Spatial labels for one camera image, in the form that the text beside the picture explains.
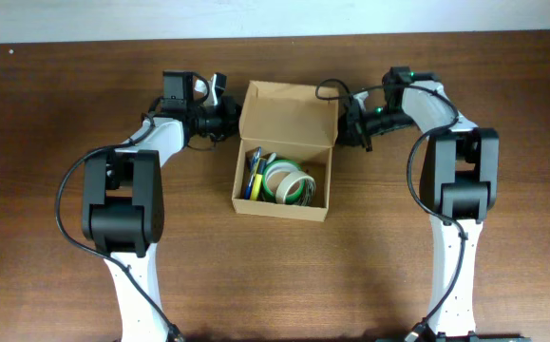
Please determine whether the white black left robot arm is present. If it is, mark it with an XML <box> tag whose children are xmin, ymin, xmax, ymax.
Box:
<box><xmin>82</xmin><ymin>70</ymin><xmax>240</xmax><ymax>341</ymax></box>

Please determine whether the beige masking tape roll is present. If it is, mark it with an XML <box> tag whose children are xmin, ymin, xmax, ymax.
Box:
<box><xmin>275</xmin><ymin>171</ymin><xmax>316</xmax><ymax>206</ymax></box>

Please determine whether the blue ballpoint pen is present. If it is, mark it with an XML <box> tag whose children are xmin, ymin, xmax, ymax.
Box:
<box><xmin>243</xmin><ymin>146</ymin><xmax>261</xmax><ymax>200</ymax></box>

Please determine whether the brown cardboard box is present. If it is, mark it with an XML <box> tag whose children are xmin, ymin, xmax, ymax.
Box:
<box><xmin>232</xmin><ymin>81</ymin><xmax>339</xmax><ymax>221</ymax></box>

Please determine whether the yellow highlighter marker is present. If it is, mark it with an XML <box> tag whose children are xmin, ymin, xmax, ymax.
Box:
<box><xmin>250</xmin><ymin>158</ymin><xmax>266</xmax><ymax>200</ymax></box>

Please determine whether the green tape roll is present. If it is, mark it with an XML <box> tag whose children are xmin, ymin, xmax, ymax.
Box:
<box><xmin>260</xmin><ymin>160</ymin><xmax>301</xmax><ymax>204</ymax></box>

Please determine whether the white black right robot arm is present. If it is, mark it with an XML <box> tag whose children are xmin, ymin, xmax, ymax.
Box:
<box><xmin>338</xmin><ymin>66</ymin><xmax>500</xmax><ymax>341</ymax></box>

